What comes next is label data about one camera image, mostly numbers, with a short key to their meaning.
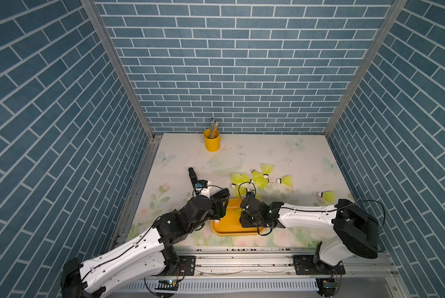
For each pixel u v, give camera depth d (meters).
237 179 0.96
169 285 0.72
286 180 0.98
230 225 0.87
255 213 0.65
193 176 0.96
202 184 0.65
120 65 0.87
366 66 0.87
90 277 0.41
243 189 0.94
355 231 0.44
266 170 1.02
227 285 0.77
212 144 1.11
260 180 0.99
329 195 0.95
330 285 0.71
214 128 1.05
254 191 0.94
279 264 0.76
